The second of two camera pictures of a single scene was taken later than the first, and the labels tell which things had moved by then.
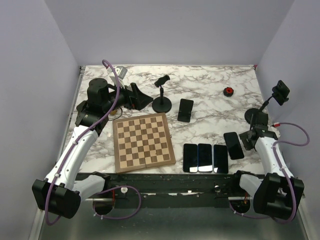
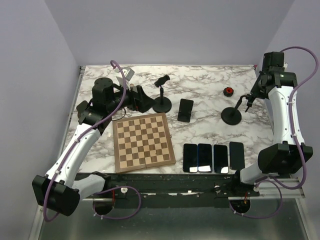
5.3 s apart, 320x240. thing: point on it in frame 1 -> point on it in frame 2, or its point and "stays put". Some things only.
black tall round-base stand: x=161 y=104 stays put
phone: x=204 y=158 stays put
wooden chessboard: x=142 y=142 stays put
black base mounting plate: x=172 y=190 stays put
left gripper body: x=125 y=100 stays put
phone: x=234 y=146 -> x=237 y=155
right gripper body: x=247 y=143 -> x=258 y=90
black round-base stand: x=280 y=94 -> x=231 y=115
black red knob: x=228 y=91 stays put
